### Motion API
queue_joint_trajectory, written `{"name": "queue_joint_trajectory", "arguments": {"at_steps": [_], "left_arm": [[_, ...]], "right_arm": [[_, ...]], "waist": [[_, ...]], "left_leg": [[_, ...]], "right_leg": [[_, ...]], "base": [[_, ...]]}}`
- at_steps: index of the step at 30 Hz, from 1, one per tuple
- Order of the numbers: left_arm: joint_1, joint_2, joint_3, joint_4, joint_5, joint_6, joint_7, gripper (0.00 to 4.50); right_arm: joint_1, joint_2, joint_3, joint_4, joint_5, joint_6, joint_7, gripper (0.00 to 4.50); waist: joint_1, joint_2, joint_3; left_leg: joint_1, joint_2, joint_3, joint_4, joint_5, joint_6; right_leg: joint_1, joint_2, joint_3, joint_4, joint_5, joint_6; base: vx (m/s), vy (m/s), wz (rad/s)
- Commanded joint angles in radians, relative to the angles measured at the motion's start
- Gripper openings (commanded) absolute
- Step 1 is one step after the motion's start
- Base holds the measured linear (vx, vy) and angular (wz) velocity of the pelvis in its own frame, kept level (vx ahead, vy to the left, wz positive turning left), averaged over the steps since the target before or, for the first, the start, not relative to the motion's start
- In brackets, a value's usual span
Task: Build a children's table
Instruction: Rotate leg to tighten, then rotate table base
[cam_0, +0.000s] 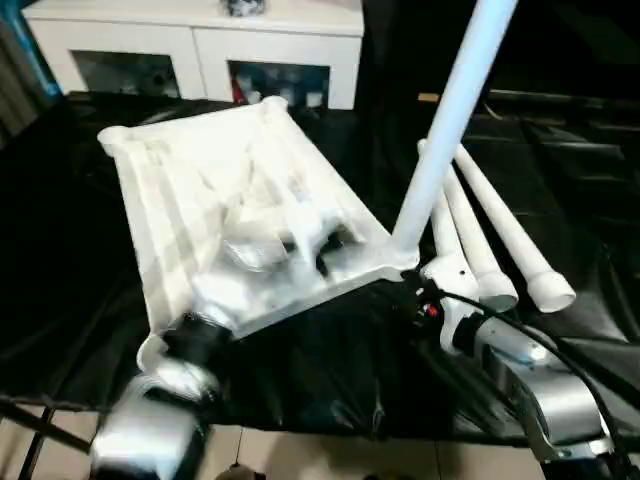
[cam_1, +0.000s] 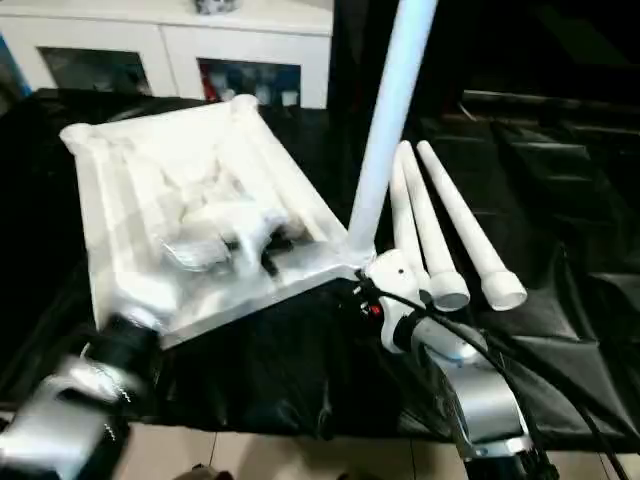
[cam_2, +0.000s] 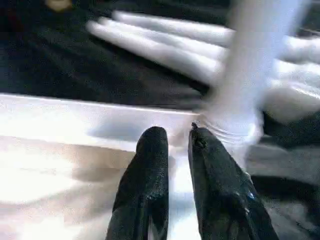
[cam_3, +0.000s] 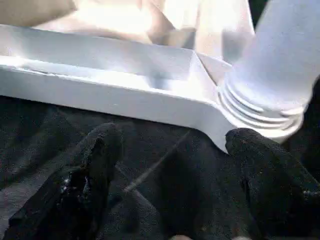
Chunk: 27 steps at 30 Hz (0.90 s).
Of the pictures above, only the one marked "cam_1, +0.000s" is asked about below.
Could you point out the white plastic table leg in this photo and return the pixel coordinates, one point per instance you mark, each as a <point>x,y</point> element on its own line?
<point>407,235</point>
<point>430,240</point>
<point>470,230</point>
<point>390,125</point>

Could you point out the white plastic table top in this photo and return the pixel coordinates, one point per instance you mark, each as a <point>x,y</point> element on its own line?
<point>165,200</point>

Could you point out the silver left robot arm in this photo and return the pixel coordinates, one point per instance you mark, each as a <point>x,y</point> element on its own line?
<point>100,360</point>

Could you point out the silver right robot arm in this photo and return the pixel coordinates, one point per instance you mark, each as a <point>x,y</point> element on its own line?
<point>480,395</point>

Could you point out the black table mat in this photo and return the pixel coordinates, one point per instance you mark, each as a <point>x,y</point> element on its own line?
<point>280,370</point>

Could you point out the white glass-door cabinet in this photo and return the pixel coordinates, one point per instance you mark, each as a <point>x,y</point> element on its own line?
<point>165,50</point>

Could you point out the bag of black parts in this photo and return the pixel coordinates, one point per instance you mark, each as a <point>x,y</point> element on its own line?
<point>217,5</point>

